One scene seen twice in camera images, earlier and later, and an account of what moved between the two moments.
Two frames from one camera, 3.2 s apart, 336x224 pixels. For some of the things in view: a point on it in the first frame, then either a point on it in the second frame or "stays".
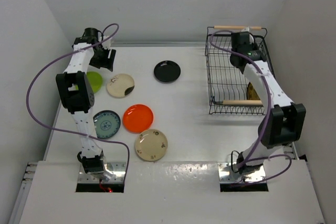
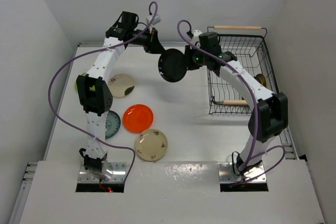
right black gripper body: x=254 y=48 to x=196 y=58
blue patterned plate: x=106 y=123 stays
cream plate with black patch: x=120 y=85 stays
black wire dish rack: x=230 y=92 stays
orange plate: x=137 y=118 stays
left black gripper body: x=100 y=58 to x=148 y=46
